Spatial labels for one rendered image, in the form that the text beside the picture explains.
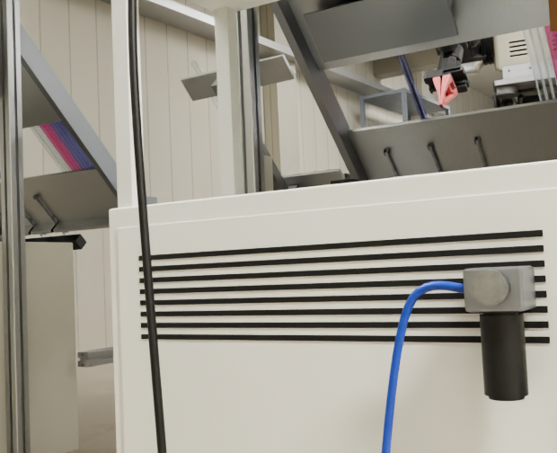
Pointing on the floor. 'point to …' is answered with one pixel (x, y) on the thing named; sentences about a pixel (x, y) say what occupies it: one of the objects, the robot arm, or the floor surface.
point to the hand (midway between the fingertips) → (441, 103)
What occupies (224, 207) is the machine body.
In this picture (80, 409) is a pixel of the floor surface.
